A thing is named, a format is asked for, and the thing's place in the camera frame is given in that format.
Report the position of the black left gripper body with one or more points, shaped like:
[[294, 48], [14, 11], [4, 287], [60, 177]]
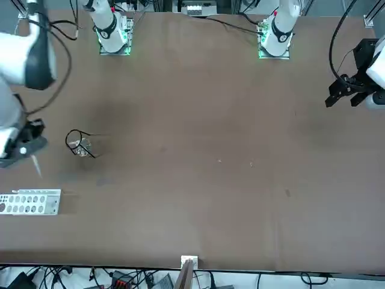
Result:
[[364, 54]]

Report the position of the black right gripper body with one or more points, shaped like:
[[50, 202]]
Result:
[[31, 129]]

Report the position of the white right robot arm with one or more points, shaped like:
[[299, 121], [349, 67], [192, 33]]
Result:
[[12, 51]]

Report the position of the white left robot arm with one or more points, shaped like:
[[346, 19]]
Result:
[[281, 27]]

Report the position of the white test tube rack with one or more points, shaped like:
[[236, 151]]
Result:
[[49, 204]]

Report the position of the black power adaptor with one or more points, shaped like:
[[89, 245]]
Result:
[[19, 280]]

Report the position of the black adaptor with red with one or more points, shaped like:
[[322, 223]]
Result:
[[121, 281]]

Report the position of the white power strip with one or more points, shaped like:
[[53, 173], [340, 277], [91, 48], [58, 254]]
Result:
[[194, 9]]

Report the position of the aluminium corner bracket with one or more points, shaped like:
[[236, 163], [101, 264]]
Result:
[[368, 20], [23, 15]]

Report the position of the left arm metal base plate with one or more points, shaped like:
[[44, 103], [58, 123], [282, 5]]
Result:
[[262, 56]]

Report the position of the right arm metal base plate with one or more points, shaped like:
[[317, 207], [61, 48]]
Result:
[[126, 52]]

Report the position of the white post bracket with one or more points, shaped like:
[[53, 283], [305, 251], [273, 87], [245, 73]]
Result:
[[189, 259]]

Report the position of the upright camera post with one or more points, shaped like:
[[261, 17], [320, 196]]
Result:
[[184, 277]]

